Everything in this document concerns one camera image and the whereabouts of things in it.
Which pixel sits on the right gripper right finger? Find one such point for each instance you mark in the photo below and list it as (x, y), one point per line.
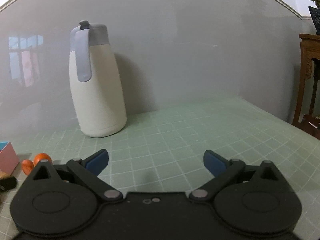
(224, 172)

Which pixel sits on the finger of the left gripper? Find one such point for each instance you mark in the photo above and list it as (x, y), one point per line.
(7, 184)

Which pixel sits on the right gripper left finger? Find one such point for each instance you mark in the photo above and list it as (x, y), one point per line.
(87, 171)

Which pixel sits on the small yellow-brown fruit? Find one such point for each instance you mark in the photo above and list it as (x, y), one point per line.
(3, 175)

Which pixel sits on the colourful cardboard box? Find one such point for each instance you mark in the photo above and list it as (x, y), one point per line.
(8, 158)

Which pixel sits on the small red-orange fruit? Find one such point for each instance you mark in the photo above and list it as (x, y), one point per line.
(27, 166)

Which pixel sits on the round orange tangerine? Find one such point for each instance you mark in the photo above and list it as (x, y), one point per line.
(41, 156)

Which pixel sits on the white thermos jug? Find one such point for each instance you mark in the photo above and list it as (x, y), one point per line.
(95, 81)

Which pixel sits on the brown bag under table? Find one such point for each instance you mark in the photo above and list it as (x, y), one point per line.
(310, 125)

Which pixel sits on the carved wooden side table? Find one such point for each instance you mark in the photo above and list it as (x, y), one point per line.
(309, 50)

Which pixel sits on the dark blue plant pot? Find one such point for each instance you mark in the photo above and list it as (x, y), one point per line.
(315, 15)

